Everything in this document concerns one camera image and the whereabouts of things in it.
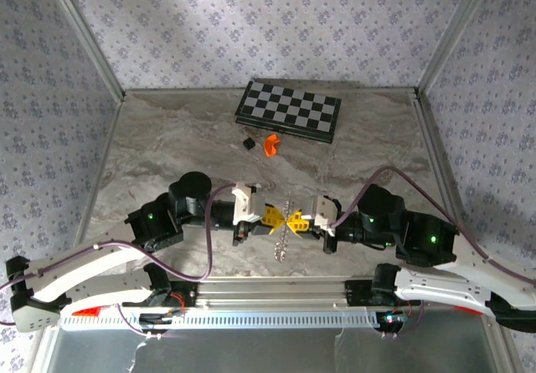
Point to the large metal keyring with keys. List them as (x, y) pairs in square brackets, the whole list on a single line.
[(280, 253)]

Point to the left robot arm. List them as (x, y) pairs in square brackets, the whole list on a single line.
[(84, 260)]

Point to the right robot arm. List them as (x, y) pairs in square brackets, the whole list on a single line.
[(439, 289)]

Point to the orange curved plastic piece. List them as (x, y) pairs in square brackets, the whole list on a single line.
[(270, 144)]

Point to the small black cube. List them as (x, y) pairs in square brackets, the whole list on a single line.
[(249, 143)]

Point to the small circuit board with LEDs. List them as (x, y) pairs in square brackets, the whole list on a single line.
[(393, 318)]

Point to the folded black white chessboard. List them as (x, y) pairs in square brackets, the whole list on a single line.
[(289, 109)]

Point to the grey metal sheet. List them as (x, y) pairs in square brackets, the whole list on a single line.
[(272, 352)]

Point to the black connector board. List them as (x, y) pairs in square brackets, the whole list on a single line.
[(155, 318)]

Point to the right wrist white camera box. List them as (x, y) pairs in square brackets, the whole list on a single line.
[(324, 211)]

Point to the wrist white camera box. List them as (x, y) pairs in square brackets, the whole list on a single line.
[(245, 201), (324, 211)]

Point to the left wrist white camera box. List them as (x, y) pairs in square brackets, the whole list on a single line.
[(245, 201)]

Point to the aluminium mounting rail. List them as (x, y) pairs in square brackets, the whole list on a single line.
[(272, 293)]

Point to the aluminium table side rail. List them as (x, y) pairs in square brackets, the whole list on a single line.
[(437, 151), (106, 146)]

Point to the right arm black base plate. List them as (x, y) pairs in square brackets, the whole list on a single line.
[(356, 295)]

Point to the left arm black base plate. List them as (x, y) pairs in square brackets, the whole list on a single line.
[(188, 295)]

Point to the aluminium frame post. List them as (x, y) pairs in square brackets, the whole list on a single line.
[(84, 33), (456, 29)]

